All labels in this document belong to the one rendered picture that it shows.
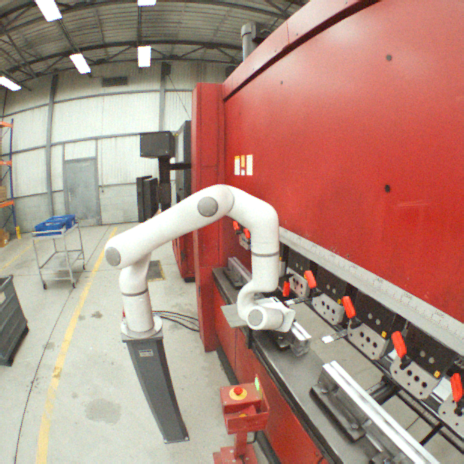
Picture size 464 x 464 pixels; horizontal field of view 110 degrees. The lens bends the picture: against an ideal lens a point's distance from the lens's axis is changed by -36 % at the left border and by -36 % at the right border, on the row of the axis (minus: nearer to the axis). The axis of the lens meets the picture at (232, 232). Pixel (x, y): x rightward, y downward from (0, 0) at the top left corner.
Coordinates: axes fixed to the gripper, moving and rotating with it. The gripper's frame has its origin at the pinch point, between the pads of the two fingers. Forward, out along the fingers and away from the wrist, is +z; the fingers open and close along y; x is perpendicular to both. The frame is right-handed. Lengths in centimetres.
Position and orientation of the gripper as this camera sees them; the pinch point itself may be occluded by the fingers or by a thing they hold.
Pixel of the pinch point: (291, 319)
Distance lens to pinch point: 114.5
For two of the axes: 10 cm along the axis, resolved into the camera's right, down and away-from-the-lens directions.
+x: -7.3, -1.7, 6.6
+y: 3.4, -9.3, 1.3
